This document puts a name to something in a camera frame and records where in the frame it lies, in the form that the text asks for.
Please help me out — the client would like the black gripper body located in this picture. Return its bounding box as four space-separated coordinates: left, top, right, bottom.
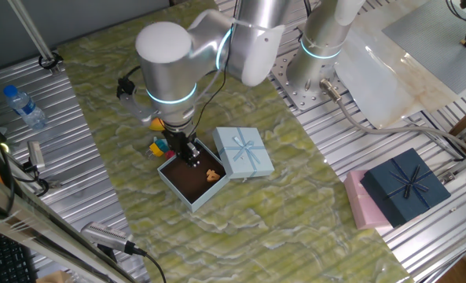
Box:
163 127 197 155

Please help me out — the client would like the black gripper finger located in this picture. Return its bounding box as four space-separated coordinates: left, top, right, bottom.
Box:
185 141 201 168
174 147 191 164

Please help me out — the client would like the yellow orange toy mango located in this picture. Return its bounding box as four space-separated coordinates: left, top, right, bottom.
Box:
149 117 167 132

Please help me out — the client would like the light blue gift box base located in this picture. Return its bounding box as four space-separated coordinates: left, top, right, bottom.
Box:
156 137 231 213

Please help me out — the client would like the light blue gift box lid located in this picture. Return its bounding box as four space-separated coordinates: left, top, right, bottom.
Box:
211 126 276 180

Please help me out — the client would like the dark blue gift box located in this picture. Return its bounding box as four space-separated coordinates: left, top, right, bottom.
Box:
360 147 452 228

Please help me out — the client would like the green marble pattern mat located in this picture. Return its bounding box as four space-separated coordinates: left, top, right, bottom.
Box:
57 0 414 283

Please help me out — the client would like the white ridged device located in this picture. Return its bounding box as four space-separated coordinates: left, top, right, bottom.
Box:
80 221 134 252

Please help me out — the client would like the silver robot mounting plate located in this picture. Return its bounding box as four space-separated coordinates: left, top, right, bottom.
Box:
268 53 351 112

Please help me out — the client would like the clear plastic water bottle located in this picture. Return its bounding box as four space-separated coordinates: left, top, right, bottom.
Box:
2 84 48 130

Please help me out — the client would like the pink flat object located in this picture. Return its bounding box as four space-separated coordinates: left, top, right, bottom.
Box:
343 169 394 231

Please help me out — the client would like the silver tripod pole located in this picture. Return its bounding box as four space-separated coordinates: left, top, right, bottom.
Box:
6 0 63 76

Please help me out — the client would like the beige flat sheet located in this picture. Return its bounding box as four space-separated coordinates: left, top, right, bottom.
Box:
332 0 466 130

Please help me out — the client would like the black keyboard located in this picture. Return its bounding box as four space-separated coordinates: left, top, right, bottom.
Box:
0 226 38 283

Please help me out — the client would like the grey studded baseplate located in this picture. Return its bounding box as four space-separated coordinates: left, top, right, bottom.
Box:
382 0 466 94

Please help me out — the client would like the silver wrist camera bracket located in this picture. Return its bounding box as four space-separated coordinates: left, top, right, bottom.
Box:
117 92 161 127

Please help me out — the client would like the black cable clip bundle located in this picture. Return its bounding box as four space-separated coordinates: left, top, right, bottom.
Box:
116 64 142 100

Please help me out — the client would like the grey cable with metal plug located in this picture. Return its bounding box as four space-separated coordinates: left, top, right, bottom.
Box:
319 78 466 156

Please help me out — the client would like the aluminium frame bar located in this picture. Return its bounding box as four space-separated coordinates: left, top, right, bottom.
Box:
0 129 139 283

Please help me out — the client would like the silver aluminium rail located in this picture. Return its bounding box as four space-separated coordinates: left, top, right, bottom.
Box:
438 116 466 186

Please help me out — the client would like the thin black looped cable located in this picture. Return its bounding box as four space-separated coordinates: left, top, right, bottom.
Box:
445 0 466 24

